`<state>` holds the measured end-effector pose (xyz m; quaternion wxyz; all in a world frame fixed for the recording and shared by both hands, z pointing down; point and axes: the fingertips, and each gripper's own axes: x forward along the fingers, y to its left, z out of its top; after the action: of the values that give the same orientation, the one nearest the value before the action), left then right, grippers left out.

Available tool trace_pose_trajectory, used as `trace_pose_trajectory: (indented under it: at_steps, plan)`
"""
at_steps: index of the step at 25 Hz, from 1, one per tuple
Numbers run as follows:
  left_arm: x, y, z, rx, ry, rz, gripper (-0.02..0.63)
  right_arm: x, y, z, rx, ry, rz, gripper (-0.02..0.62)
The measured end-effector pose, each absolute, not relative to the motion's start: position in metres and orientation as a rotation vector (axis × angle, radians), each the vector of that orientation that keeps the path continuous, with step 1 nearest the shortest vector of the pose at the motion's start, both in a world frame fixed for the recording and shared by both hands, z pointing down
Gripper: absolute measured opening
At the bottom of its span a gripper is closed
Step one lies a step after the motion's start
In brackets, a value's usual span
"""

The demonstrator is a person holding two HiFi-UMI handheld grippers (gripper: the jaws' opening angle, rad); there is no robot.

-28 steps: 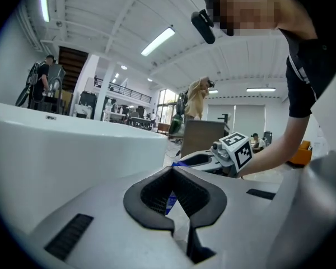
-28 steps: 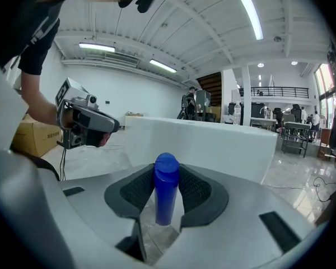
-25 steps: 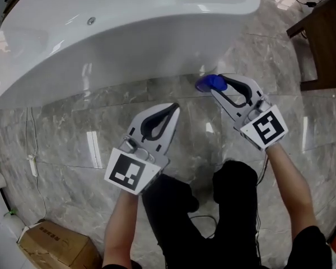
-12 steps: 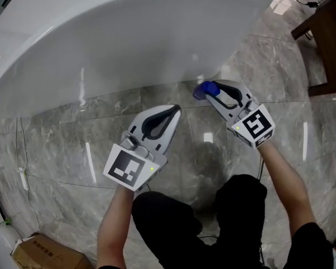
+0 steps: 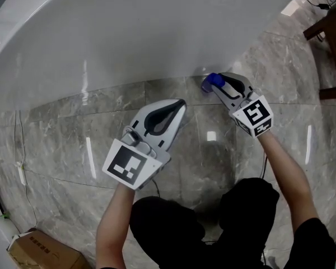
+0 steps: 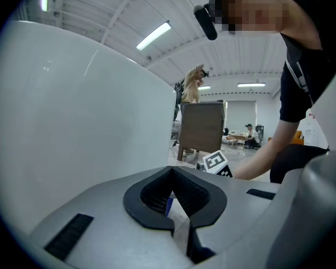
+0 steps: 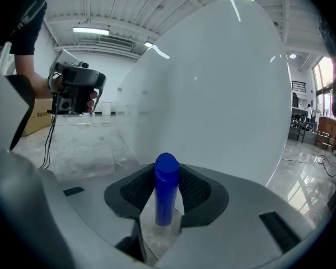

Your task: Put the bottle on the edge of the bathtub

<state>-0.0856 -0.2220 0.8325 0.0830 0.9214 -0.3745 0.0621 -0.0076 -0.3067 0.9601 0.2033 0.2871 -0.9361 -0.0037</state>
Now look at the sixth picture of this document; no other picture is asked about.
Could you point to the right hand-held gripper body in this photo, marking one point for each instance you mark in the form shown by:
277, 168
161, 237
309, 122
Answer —
215, 162

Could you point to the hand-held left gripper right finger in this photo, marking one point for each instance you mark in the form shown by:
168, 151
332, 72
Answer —
235, 206

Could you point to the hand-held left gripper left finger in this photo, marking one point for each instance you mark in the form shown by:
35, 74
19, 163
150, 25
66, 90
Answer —
106, 234

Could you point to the blue plastic object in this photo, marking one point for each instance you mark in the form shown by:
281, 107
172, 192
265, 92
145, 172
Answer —
170, 206

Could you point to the white bathtub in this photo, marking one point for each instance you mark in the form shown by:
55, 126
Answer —
72, 116

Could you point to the person's right forearm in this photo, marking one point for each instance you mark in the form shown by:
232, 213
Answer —
266, 155

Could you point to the light wooden low table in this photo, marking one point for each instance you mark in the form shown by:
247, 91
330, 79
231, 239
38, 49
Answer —
236, 136

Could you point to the dark wooden table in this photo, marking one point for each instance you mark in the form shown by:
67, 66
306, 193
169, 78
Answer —
203, 127

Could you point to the person's black clothing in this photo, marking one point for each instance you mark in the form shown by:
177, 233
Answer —
296, 99

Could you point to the person's head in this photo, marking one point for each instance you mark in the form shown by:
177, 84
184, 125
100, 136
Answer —
252, 7

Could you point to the black head-worn camera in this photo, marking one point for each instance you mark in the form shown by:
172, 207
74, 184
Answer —
205, 22

